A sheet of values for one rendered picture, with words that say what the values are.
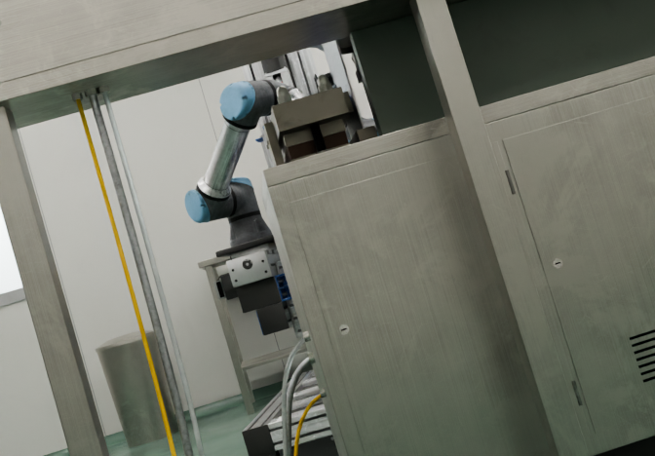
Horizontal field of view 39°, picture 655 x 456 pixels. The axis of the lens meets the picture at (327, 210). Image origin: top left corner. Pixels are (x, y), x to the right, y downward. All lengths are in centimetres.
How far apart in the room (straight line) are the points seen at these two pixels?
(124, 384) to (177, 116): 174
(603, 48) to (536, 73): 17
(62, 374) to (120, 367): 361
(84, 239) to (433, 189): 419
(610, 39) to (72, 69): 118
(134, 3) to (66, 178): 424
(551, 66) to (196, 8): 80
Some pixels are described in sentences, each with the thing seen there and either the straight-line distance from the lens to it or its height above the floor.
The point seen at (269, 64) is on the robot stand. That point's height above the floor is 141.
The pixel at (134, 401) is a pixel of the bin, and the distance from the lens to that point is 547.
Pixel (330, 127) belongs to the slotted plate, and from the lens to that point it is 208.
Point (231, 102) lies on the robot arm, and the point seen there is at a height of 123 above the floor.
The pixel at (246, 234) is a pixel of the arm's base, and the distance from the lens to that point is 315.
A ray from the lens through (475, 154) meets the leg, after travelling 187.
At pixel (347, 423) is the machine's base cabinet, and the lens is 201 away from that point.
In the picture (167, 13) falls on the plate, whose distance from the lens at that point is 186.
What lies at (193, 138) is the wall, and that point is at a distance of 599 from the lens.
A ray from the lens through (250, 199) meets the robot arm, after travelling 319.
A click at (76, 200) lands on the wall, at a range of 603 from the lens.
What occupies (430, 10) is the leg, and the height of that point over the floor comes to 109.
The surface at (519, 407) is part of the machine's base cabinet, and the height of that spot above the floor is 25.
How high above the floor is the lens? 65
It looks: 3 degrees up
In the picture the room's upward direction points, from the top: 17 degrees counter-clockwise
